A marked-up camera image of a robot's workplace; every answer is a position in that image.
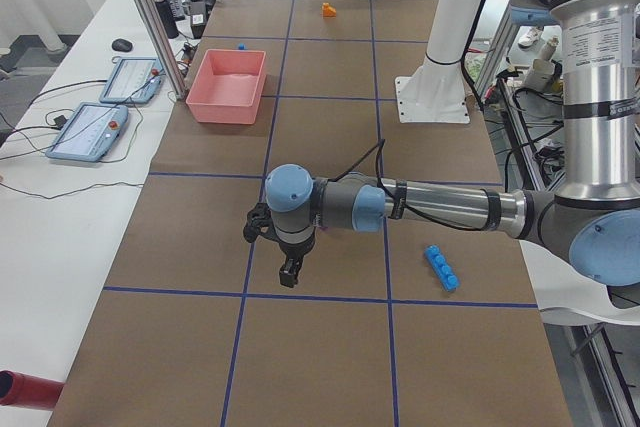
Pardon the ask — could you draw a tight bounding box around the pink plastic box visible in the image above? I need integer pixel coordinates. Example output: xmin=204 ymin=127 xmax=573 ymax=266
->
xmin=186 ymin=49 xmax=266 ymax=125

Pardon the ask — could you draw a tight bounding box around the black bottle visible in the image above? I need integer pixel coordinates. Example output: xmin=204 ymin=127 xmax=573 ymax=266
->
xmin=153 ymin=0 xmax=179 ymax=39

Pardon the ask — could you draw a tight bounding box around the red cylinder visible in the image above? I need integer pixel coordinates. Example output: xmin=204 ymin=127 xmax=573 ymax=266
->
xmin=1 ymin=370 xmax=65 ymax=411

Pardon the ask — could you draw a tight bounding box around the aluminium frame post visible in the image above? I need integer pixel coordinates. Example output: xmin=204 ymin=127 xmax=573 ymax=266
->
xmin=134 ymin=0 xmax=187 ymax=100

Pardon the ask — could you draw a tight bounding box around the orange block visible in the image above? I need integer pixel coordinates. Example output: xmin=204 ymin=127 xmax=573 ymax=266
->
xmin=322 ymin=2 xmax=337 ymax=18

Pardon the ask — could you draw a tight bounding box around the teach pendant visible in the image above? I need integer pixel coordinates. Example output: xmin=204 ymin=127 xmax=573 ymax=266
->
xmin=45 ymin=102 xmax=129 ymax=163
xmin=99 ymin=57 xmax=164 ymax=104

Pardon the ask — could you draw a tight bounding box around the black computer mouse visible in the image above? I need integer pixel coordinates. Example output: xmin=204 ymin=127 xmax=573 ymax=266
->
xmin=111 ymin=38 xmax=133 ymax=52

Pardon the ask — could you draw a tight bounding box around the white camera stand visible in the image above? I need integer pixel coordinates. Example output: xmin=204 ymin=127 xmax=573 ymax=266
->
xmin=395 ymin=0 xmax=482 ymax=124

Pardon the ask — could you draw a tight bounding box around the black power adapter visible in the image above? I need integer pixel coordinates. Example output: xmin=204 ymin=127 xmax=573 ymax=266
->
xmin=189 ymin=1 xmax=208 ymax=39

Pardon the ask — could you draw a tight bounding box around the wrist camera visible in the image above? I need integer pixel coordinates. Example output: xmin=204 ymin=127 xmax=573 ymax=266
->
xmin=243 ymin=202 xmax=277 ymax=243

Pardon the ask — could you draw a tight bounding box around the near teach pendant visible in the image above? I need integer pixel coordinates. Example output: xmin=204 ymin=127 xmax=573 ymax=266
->
xmin=45 ymin=102 xmax=129 ymax=163

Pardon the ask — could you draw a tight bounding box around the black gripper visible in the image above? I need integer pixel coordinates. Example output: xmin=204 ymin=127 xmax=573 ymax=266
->
xmin=276 ymin=239 xmax=315 ymax=288

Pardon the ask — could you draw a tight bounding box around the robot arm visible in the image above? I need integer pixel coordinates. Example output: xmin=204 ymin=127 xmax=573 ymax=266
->
xmin=244 ymin=0 xmax=639 ymax=287

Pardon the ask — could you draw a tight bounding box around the long blue block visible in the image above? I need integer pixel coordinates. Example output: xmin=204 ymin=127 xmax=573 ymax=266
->
xmin=424 ymin=245 xmax=460 ymax=292

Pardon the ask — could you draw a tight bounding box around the far teach pendant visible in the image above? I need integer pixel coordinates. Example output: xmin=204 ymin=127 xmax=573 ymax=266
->
xmin=99 ymin=57 xmax=164 ymax=104

